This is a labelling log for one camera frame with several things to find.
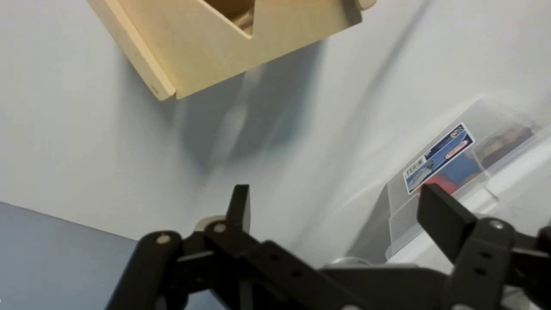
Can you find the wooden shape sorter toy box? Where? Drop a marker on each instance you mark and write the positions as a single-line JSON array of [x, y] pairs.
[[173, 52]]

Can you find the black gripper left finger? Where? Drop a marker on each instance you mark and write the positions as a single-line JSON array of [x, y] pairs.
[[156, 269]]

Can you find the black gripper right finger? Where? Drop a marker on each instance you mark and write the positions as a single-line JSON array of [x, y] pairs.
[[488, 258]]

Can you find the clear plastic storage container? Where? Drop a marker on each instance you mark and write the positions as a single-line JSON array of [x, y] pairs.
[[438, 160]]

